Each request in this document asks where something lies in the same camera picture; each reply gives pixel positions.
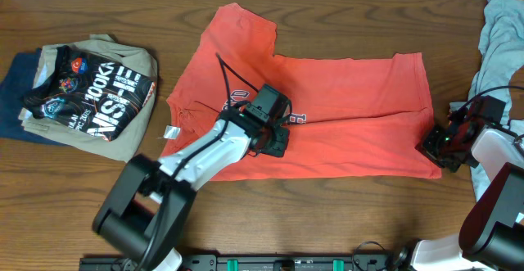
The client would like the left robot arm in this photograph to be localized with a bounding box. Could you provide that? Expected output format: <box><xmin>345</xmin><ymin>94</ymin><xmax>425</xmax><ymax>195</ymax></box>
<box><xmin>92</xmin><ymin>102</ymin><xmax>292</xmax><ymax>270</ymax></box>

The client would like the black printed folded shirt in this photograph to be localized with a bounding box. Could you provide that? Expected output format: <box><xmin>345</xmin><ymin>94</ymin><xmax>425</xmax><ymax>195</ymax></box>
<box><xmin>22</xmin><ymin>46</ymin><xmax>156</xmax><ymax>142</ymax></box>

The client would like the red printed t-shirt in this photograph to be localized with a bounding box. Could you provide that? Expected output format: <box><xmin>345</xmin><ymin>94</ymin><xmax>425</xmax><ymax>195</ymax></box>
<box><xmin>163</xmin><ymin>3</ymin><xmax>441</xmax><ymax>181</ymax></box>

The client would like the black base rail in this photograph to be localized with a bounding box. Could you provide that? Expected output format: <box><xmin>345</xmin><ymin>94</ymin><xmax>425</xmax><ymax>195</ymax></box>
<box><xmin>79</xmin><ymin>241</ymin><xmax>410</xmax><ymax>271</ymax></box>

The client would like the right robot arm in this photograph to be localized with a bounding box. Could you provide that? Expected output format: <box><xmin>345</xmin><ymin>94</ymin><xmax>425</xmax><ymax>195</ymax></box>
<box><xmin>399</xmin><ymin>129</ymin><xmax>523</xmax><ymax>271</ymax></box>

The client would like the navy folded garment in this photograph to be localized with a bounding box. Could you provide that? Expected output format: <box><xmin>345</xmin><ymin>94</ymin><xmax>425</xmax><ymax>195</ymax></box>
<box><xmin>1</xmin><ymin>48</ymin><xmax>61</xmax><ymax>146</ymax></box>

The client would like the beige folded garment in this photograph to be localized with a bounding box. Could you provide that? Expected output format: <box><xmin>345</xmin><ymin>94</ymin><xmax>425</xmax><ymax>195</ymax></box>
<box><xmin>18</xmin><ymin>34</ymin><xmax>158</xmax><ymax>162</ymax></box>

